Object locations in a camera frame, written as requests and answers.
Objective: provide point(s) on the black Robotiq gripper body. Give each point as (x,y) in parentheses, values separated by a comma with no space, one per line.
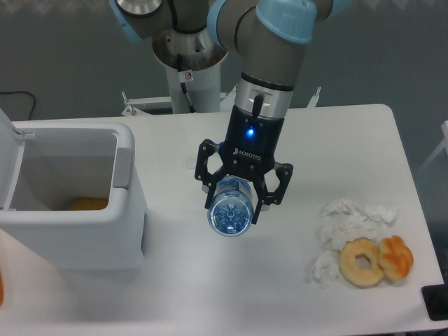
(249,147)

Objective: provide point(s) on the clear blue plastic bottle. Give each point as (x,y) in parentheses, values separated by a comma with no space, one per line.
(230,212)

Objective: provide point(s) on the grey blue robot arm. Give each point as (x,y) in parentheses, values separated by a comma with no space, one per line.
(270,36)

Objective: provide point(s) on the white trash can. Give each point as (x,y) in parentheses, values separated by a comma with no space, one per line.
(70,192)

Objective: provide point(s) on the white trash can lid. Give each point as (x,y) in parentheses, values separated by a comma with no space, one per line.
(13,142)

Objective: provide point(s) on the large crumpled white tissue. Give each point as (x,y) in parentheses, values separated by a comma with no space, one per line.
(344,221)

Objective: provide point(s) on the small crumpled white tissue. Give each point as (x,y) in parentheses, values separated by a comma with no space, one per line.
(325,269)

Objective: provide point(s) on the orange bread in bin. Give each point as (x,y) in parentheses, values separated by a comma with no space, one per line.
(88,204)

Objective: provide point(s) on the orange glazed pastry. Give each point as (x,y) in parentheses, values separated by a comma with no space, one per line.
(395,257)

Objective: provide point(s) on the white furniture at right edge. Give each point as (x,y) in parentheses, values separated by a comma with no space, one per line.
(435,160)

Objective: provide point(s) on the black device at edge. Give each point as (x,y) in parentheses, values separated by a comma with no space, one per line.
(435,300)

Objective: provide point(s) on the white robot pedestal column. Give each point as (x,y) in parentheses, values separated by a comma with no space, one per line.
(192,64)

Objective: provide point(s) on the plain ring donut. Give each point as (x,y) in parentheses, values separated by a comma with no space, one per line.
(358,263)

